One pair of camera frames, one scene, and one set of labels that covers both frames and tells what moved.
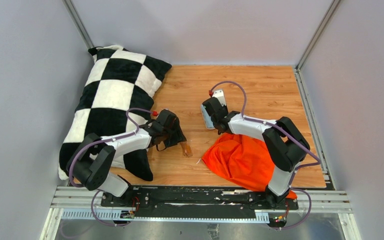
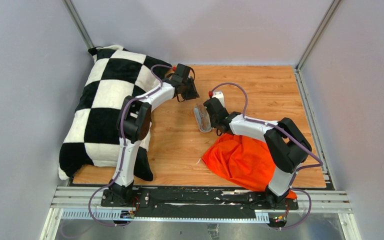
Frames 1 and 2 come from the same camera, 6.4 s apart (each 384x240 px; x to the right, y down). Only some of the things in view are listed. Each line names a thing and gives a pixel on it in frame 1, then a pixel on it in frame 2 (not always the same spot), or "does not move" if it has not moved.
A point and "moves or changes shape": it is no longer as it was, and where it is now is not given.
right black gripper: [225, 107] does not move
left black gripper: [178, 137] to [193, 94]
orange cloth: [243, 157] does not move
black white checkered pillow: [119, 79] does not move
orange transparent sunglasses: [186, 149] moves or changes shape
